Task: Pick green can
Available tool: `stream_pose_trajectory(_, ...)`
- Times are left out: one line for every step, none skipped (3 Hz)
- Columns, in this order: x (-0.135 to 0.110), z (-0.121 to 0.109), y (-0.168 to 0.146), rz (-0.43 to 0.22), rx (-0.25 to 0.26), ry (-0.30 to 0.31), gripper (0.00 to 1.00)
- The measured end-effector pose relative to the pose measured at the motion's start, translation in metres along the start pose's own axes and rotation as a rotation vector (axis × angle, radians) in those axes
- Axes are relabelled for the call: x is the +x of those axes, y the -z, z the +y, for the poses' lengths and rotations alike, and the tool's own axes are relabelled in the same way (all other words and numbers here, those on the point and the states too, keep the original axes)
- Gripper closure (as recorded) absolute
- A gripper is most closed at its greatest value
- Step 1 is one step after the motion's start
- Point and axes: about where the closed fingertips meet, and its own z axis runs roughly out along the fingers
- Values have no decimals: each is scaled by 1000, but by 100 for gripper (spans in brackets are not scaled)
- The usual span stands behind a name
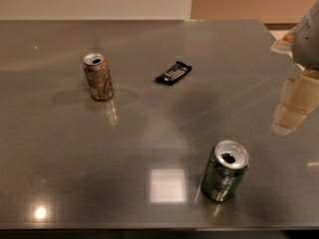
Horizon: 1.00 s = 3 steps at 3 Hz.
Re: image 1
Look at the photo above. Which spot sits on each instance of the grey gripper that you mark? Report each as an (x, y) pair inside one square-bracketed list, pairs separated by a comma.
[(308, 42)]

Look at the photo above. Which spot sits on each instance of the green soda can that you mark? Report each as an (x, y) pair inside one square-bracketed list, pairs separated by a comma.
[(227, 164)]

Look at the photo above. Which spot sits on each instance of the orange soda can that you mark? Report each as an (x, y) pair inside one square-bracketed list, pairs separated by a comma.
[(98, 75)]

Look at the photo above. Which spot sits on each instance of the black candy bar wrapper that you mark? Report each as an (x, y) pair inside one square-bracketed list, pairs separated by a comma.
[(174, 73)]

